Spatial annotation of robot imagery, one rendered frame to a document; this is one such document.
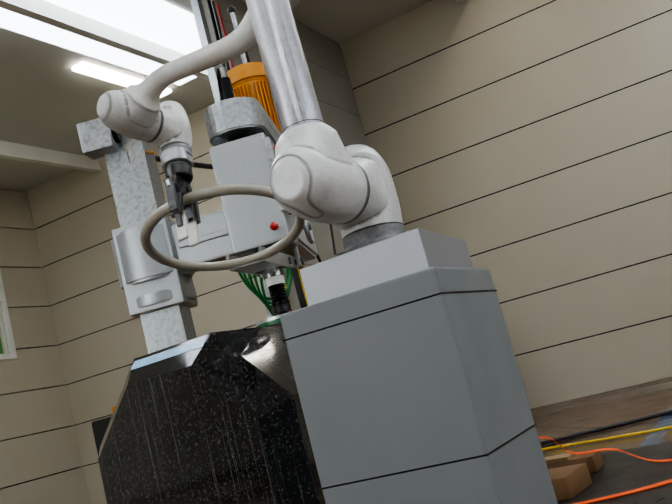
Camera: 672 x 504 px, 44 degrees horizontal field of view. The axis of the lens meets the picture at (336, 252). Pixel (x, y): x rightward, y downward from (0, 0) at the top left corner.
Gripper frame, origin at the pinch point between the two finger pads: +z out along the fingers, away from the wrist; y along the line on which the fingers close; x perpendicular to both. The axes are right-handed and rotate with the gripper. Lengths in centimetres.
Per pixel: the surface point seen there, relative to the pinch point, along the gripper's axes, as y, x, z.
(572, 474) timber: 151, -56, 68
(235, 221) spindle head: 70, 21, -40
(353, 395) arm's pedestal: -5, -38, 59
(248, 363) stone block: 40.3, 9.7, 25.9
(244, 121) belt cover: 62, 6, -73
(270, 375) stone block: 42, 4, 31
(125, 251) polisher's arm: 108, 97, -71
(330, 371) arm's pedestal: -7, -35, 53
